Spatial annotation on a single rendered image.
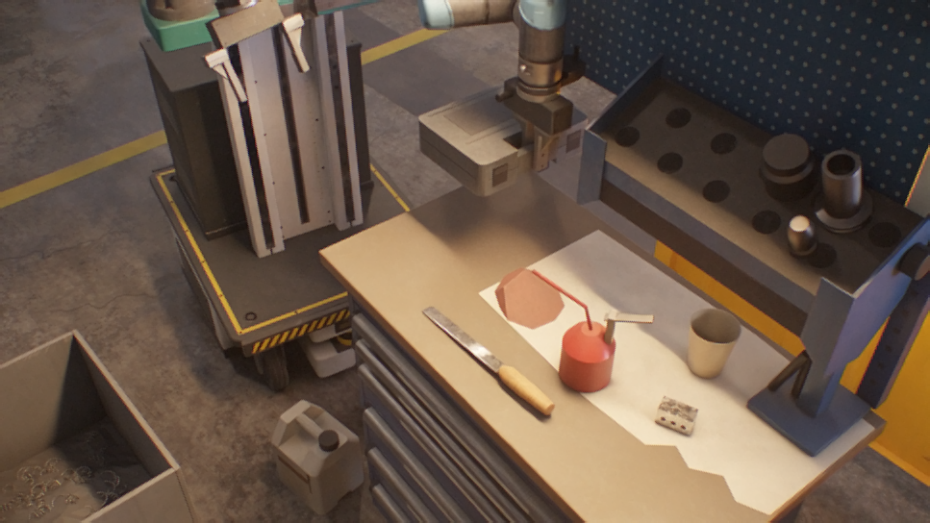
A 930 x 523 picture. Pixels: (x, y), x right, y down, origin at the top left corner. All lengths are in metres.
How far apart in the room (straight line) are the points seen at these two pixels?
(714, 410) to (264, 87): 1.51
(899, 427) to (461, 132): 1.44
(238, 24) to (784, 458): 1.18
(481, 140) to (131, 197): 2.23
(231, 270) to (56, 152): 1.50
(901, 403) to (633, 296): 1.03
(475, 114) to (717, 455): 0.74
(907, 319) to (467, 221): 0.81
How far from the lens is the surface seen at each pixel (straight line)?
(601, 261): 1.69
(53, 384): 2.34
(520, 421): 1.41
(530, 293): 1.57
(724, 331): 1.52
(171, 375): 2.88
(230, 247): 2.77
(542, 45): 1.48
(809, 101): 1.39
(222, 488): 2.57
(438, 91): 4.06
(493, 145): 1.59
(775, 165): 1.29
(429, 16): 1.52
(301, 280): 2.61
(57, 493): 2.31
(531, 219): 1.77
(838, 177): 1.23
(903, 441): 2.56
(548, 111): 1.51
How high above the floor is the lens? 2.05
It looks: 41 degrees down
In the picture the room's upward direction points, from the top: straight up
